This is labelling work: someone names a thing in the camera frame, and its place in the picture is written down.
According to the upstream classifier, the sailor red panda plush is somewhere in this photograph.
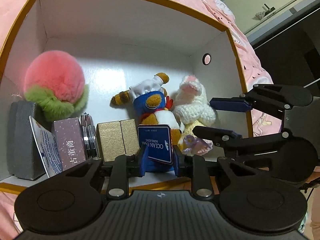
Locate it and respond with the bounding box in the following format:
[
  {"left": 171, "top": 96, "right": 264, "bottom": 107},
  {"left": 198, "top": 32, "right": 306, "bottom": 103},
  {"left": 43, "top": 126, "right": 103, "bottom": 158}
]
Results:
[{"left": 111, "top": 73, "right": 183, "bottom": 173}]

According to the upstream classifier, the white crochet bunny doll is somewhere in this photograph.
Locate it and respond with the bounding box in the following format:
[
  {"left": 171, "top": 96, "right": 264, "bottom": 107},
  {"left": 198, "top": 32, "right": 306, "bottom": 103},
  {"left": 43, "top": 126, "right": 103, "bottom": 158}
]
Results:
[{"left": 173, "top": 75, "right": 217, "bottom": 155}]

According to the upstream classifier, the pink fluffy peach plush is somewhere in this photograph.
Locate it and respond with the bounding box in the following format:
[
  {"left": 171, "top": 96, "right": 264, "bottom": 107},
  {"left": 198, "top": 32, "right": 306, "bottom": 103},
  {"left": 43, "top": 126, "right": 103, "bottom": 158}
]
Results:
[{"left": 23, "top": 50, "right": 89, "bottom": 122}]

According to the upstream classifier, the gold glitter box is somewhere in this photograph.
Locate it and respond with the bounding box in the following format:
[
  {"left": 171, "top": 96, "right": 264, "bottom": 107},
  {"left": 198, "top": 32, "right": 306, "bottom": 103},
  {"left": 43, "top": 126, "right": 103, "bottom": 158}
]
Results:
[{"left": 96, "top": 119, "right": 139, "bottom": 162}]

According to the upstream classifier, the round metal compact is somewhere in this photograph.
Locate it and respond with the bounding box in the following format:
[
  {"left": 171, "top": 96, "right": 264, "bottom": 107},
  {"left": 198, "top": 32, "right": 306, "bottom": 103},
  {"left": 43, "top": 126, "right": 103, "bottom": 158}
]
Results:
[{"left": 80, "top": 112, "right": 99, "bottom": 158}]

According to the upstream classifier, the purple starry card box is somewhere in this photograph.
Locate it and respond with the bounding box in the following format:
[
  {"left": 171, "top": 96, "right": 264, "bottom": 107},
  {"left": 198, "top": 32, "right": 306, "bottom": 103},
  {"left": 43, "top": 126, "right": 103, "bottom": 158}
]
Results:
[{"left": 53, "top": 118, "right": 86, "bottom": 171}]

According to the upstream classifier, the blue white leaflet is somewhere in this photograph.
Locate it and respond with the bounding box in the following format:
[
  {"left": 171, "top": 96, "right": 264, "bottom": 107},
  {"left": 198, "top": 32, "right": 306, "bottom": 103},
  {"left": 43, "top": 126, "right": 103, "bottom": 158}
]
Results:
[{"left": 29, "top": 116, "right": 63, "bottom": 178}]

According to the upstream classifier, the orange cardboard box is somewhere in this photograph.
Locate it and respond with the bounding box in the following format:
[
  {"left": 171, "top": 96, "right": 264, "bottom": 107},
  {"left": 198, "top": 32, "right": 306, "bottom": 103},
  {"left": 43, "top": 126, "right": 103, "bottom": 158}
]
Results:
[{"left": 0, "top": 0, "right": 254, "bottom": 196}]

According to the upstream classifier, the pink cloud-print duvet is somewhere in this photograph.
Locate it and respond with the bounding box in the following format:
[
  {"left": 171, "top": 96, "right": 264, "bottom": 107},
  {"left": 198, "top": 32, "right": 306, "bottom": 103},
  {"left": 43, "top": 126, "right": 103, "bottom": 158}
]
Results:
[{"left": 0, "top": 0, "right": 282, "bottom": 235}]

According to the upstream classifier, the grey textured case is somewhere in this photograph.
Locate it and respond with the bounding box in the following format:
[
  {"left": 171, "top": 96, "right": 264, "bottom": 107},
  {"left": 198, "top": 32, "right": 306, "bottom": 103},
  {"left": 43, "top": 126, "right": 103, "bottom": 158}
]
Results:
[{"left": 7, "top": 101, "right": 50, "bottom": 180}]

